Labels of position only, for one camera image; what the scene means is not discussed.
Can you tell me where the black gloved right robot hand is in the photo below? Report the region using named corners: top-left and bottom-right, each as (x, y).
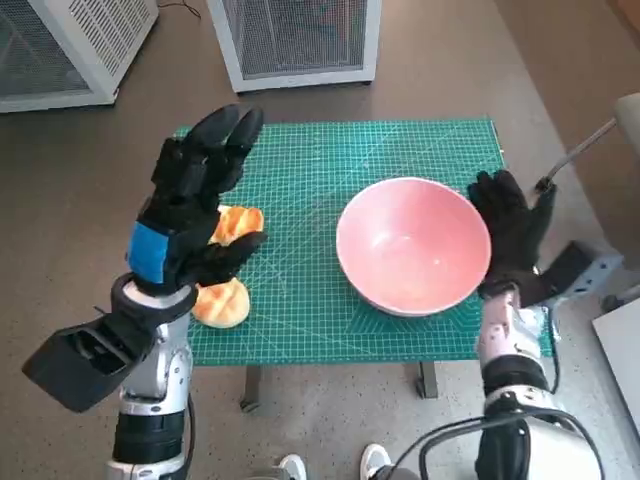
top-left (467, 169), bottom-right (559, 307)

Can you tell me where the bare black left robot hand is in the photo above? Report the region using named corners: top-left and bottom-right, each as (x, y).
top-left (123, 103), bottom-right (270, 299)

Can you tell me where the long striped toy bread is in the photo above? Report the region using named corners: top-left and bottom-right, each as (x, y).
top-left (208, 205), bottom-right (265, 246)

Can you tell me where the pink bowl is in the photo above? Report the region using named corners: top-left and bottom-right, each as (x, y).
top-left (335, 177), bottom-right (494, 319)

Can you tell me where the round toy bread bun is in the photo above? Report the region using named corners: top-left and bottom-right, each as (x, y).
top-left (191, 278), bottom-right (251, 330)

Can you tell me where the green cutting mat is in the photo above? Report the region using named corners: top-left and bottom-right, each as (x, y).
top-left (167, 117), bottom-right (557, 367)

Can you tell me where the beige chair with metal leg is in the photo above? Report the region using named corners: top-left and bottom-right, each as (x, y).
top-left (534, 92), bottom-right (640, 311)

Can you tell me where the white board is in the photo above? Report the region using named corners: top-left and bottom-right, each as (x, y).
top-left (592, 298), bottom-right (640, 401)

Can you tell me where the dark metal table leg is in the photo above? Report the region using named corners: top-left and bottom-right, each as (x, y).
top-left (415, 360), bottom-right (440, 400)
top-left (238, 363), bottom-right (264, 415)

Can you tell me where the white mesh cabinet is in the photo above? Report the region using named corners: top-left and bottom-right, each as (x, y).
top-left (205, 0), bottom-right (382, 94)
top-left (0, 0), bottom-right (160, 114)

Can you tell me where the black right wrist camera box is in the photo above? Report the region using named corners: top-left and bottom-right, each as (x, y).
top-left (537, 240), bottom-right (624, 301)

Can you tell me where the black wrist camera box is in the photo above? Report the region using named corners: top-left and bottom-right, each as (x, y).
top-left (21, 307), bottom-right (166, 414)
top-left (537, 240), bottom-right (624, 301)

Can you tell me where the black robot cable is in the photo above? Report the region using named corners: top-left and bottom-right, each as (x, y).
top-left (182, 389), bottom-right (199, 471)
top-left (390, 417), bottom-right (484, 480)
top-left (417, 407), bottom-right (611, 480)

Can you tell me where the thin black floor cable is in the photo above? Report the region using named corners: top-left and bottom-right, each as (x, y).
top-left (158, 0), bottom-right (201, 22)

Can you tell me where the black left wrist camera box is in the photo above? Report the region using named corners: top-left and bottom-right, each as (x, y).
top-left (21, 307), bottom-right (166, 414)

